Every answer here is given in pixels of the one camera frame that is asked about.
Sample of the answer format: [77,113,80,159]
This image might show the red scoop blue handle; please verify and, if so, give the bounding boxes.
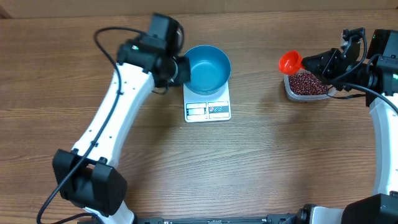
[278,50,304,75]

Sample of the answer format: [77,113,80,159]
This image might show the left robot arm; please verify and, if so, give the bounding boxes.
[52,14,190,223]

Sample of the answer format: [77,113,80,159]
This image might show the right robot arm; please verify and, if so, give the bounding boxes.
[297,28,397,223]

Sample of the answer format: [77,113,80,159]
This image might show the blue metal bowl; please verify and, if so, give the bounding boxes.
[184,45,232,95]

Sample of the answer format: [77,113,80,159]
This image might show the white digital kitchen scale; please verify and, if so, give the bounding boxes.
[183,83,232,123]

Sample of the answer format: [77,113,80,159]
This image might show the red adzuki beans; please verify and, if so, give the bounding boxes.
[288,72,328,95]

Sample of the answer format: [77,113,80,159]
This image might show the clear plastic container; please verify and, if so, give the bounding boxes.
[284,69,336,102]

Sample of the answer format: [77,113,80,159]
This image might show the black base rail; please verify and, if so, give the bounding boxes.
[77,203,343,224]

